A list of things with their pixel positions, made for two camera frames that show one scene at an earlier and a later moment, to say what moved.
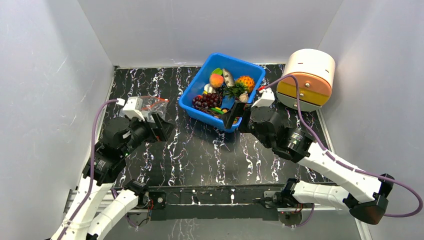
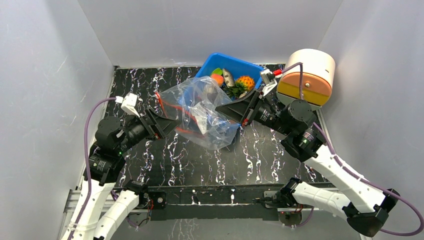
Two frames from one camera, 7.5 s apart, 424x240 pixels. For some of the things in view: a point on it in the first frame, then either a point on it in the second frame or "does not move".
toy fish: (228, 78) does not move
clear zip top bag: (151, 104) → (194, 102)
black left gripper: (161, 132) does not move
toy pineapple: (243, 83) does not move
